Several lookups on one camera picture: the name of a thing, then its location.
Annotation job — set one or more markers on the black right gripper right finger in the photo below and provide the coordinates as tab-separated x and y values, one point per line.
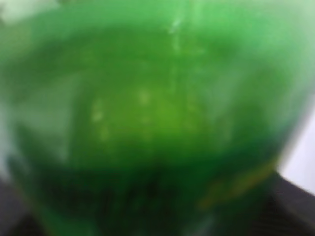
283	206

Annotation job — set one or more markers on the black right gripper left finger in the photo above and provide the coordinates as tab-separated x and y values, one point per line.
15	219

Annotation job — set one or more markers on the green plastic soda bottle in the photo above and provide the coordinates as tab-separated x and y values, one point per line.
153	117

